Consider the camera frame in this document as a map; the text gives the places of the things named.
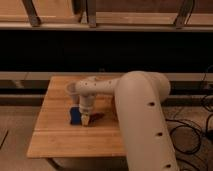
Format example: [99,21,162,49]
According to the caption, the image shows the blue sponge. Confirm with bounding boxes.
[70,107,81,125]

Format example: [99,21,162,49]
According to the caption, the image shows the wooden table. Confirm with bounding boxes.
[27,75,126,158]

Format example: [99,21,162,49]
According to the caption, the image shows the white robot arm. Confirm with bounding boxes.
[75,71,179,171]

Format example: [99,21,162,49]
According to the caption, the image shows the metal shelf bracket left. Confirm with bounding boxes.
[22,0,41,27]

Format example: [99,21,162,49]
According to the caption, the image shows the clear plastic cup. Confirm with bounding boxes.
[66,83,79,104]

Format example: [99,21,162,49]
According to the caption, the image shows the metal shelf bracket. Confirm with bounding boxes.
[86,0,96,28]
[173,0,195,29]
[22,0,41,27]

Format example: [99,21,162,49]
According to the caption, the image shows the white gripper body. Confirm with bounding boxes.
[79,100,94,126]

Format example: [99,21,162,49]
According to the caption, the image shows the metal shelf bracket middle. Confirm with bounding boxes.
[86,0,96,28]

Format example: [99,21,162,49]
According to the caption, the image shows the black floor cables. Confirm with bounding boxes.
[164,96,213,171]

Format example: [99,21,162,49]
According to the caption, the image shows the red orange pepper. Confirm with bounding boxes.
[89,113,104,123]

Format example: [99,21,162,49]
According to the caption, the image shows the metal shelf bracket right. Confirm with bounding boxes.
[173,0,195,29]

